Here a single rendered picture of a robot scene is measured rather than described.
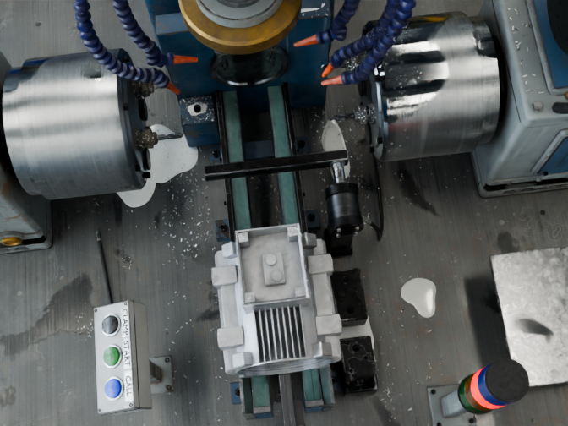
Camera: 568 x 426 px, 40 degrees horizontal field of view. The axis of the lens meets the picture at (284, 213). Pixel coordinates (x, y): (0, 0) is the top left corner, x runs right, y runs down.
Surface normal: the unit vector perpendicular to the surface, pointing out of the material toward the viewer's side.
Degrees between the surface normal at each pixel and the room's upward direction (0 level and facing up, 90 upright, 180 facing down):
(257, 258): 0
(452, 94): 36
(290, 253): 0
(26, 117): 17
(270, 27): 0
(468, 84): 28
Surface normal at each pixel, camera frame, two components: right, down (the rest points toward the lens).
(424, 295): -0.02, -0.32
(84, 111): 0.02, -0.04
